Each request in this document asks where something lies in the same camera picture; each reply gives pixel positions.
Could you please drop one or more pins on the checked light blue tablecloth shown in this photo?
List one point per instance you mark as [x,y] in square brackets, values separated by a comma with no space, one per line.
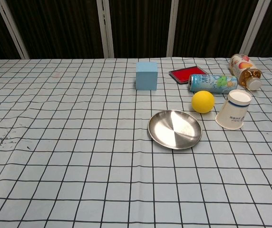
[79,142]

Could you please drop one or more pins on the peach juice bottle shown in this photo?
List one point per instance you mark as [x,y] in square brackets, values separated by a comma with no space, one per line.
[243,69]

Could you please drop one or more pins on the white metal partition post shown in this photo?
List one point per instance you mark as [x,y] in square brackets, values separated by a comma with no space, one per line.
[12,31]
[105,28]
[252,28]
[172,28]

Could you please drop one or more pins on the light blue beverage can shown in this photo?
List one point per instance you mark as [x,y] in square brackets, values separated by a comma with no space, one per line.
[212,83]

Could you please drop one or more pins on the round steel plate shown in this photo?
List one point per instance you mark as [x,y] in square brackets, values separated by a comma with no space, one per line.
[174,129]

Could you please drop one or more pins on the white paper cup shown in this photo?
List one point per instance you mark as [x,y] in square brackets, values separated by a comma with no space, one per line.
[232,111]

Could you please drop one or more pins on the yellow foam ball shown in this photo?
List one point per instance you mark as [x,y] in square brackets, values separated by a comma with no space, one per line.
[203,101]

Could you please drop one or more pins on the red ink pad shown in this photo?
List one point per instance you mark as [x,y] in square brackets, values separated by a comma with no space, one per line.
[186,73]

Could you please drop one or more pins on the light blue cube block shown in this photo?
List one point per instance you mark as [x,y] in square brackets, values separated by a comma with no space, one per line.
[146,78]

